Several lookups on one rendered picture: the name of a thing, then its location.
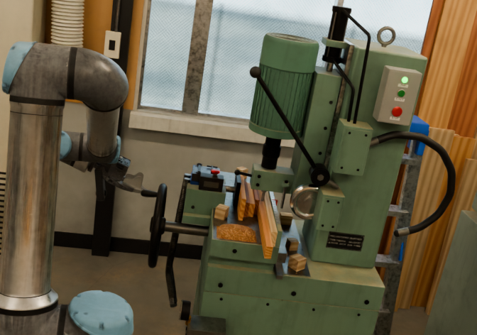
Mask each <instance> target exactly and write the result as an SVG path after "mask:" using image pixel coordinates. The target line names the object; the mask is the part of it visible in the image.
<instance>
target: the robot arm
mask: <svg viewBox="0 0 477 335"><path fill-rule="evenodd" d="M2 91H3V92H4V93H6V94H10V96H9V103H10V105H11V106H10V118H9V139H8V151H7V163H6V185H5V197H4V218H3V230H2V242H1V264H0V335H133V310H132V309H131V306H130V304H129V303H128V302H127V301H126V300H125V299H124V298H122V297H120V296H118V295H116V294H114V293H112V292H102V291H101V290H91V291H86V292H82V293H80V294H78V295H77V296H76V297H74V298H73V299H72V300H71V302H70V303H69V304H58V294H57V293H56V291H54V290H53V289H52V288H51V287H50V281H51V272H52V261H53V242H54V232H55V213H56V203H57V184H58V173H59V164H60V161H61V162H63V163H65V164H68V165H70V166H72V167H74V168H76V169H78V170H80V171H82V172H86V170H87V171H89V172H91V171H92V169H93V168H95V170H94V174H95V182H96V196H97V201H104V199H105V196H106V188H105V180H106V181H107V182H108V183H110V184H111V185H114V186H116V187H118V188H120V189H122V190H126V191H129V192H135V193H141V190H146V188H145V187H143V186H142V183H143V176H144V175H143V173H142V172H138V173H137V174H135V175H132V174H129V173H128V174H126V173H127V170H128V167H129V165H130V163H131V160H129V159H128V158H125V157H124V156H122V155H120V149H121V138H120V136H118V135H117V131H118V124H119V112H120V107H121V106H122V105H123V104H124V102H125V101H126V99H127V96H128V80H127V77H126V75H125V73H124V71H123V70H122V69H121V68H120V67H119V66H118V65H117V64H116V63H115V62H114V61H113V60H111V59H110V58H108V57H107V56H105V55H102V54H101V53H98V52H96V51H93V50H90V49H86V48H81V47H78V48H76V47H71V46H65V45H53V44H47V43H38V42H36V41H34V42H24V41H18V42H16V43H14V44H13V45H12V46H11V48H10V50H9V53H8V55H7V57H6V62H5V65H4V71H3V76H2ZM66 99H73V100H75V99H76V100H79V101H82V102H83V104H84V105H85V106H86V120H87V132H86V133H80V132H71V131H62V115H63V109H64V108H65V100H66Z"/></svg>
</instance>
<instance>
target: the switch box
mask: <svg viewBox="0 0 477 335"><path fill-rule="evenodd" d="M402 77H407V78H408V81H407V83H402V82H401V79H402ZM421 78H422V73H420V72H418V71H416V70H411V69H406V68H401V67H393V66H387V65H385V66H384V69H383V74H382V77H381V81H380V86H379V90H378V95H377V99H376V102H375V107H374V111H373V117H374V119H375V120H376V121H379V122H385V123H394V124H400V125H404V126H409V125H410V120H411V117H412V112H413V109H414V105H415V101H416V98H417V93H418V89H419V86H420V82H421ZM398 84H407V85H408V88H406V87H398ZM400 89H404V90H405V96H404V97H399V96H398V95H397V92H398V90H400ZM395 97H396V98H401V99H405V101H395ZM397 106H398V107H400V108H401V109H402V114H401V115H400V116H398V118H400V120H399V121H397V120H392V119H390V117H391V116H392V117H396V116H393V114H392V110H393V108H395V107H397Z"/></svg>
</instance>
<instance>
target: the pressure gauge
mask: <svg viewBox="0 0 477 335"><path fill-rule="evenodd" d="M190 307H191V302H190V301H189V300H181V305H180V315H179V320H184V321H186V322H185V325H188V324H189V323H190V322H191V318H192V317H191V316H190Z"/></svg>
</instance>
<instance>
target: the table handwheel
mask: <svg viewBox="0 0 477 335"><path fill-rule="evenodd" d="M167 189H168V187H167V185H166V184H164V183H163V184H160V185H159V188H158V193H157V197H156V201H155V209H154V215H153V217H151V221H150V232H151V235H150V245H149V252H148V266H149V267H150V268H154V267H155V266H156V265H157V262H158V254H159V249H160V240H161V235H163V234H164V232H165V231H166V232H173V233H179V234H189V235H195V236H206V237H208V234H209V226H201V225H195V224H184V223H178V222H172V221H166V218H165V217H164V214H165V204H166V197H167Z"/></svg>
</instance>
